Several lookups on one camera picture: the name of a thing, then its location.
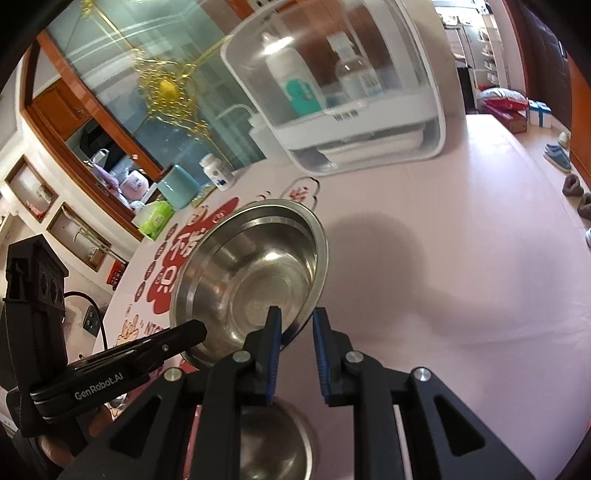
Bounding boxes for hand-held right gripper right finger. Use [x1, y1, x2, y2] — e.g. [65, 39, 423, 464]
[312, 308, 539, 480]

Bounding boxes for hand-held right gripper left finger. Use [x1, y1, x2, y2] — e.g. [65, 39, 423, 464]
[55, 305, 283, 480]

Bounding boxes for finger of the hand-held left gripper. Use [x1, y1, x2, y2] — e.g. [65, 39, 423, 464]
[104, 319, 208, 377]

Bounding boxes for small steel bowl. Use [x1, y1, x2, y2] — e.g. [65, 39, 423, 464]
[238, 399, 320, 480]

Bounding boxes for green tissue pack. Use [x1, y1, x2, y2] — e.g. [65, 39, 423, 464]
[139, 200, 175, 240]

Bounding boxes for teal cup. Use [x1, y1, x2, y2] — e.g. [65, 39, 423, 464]
[157, 165, 200, 209]

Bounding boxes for pink plush toy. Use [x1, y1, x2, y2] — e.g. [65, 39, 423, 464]
[117, 170, 151, 205]

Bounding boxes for white pill bottle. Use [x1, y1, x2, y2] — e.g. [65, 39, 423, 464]
[199, 154, 234, 191]

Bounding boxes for red printed table mat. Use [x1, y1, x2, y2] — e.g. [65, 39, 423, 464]
[99, 113, 591, 480]

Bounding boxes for gold hanging ornament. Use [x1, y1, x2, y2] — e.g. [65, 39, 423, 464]
[81, 0, 214, 140]

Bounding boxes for white bottle with teal print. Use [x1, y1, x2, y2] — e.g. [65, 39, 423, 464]
[261, 32, 325, 119]

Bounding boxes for white sterilizer cabinet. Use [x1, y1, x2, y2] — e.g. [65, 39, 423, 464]
[220, 0, 448, 175]

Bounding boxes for clear bottle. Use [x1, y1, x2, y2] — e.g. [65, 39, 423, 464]
[335, 37, 387, 100]

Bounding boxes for red box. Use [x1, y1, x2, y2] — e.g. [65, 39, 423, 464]
[482, 108, 530, 133]

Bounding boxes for brown slippers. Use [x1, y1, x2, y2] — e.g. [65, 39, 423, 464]
[561, 174, 591, 214]

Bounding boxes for blue slippers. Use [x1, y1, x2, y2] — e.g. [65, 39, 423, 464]
[542, 143, 573, 173]

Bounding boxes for red pillow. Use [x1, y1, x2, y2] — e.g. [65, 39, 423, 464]
[478, 88, 530, 112]

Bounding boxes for blue and white box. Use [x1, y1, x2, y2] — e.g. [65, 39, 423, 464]
[526, 99, 553, 128]

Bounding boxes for white shelf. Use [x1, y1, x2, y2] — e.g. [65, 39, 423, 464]
[478, 14, 505, 89]

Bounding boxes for wooden door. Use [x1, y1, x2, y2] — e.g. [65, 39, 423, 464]
[503, 0, 591, 176]

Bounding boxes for black cable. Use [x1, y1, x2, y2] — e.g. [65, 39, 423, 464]
[62, 291, 112, 352]

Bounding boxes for wooden window frame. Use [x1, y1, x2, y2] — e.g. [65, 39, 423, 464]
[18, 30, 163, 241]

